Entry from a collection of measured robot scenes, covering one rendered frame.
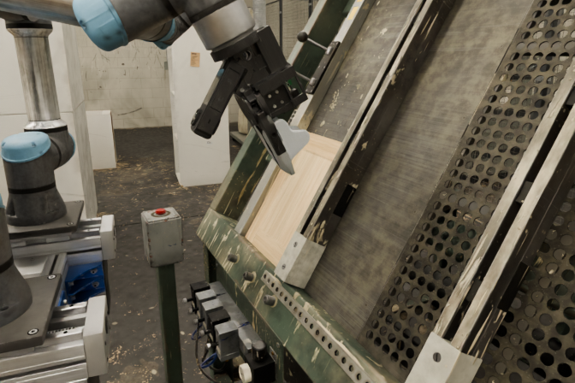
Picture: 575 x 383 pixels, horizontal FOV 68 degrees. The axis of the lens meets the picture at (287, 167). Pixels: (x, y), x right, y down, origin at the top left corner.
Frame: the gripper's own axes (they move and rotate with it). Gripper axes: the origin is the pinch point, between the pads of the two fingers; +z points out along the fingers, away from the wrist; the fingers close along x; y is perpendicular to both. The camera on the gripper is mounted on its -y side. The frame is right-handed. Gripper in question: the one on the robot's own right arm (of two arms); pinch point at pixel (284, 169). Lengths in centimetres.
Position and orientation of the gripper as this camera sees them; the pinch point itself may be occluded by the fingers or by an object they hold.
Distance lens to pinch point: 65.1
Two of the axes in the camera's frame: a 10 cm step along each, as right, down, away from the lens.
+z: 4.4, 8.2, 3.8
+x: -3.3, -2.4, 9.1
